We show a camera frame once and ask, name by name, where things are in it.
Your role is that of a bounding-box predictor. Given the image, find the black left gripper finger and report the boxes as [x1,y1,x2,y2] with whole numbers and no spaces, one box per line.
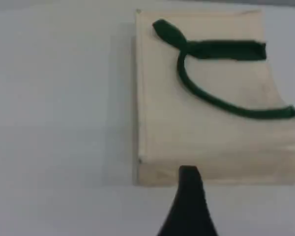
[156,165,218,236]

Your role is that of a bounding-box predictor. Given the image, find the cream canvas bag green handles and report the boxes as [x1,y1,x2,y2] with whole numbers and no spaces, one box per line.
[132,9,295,187]

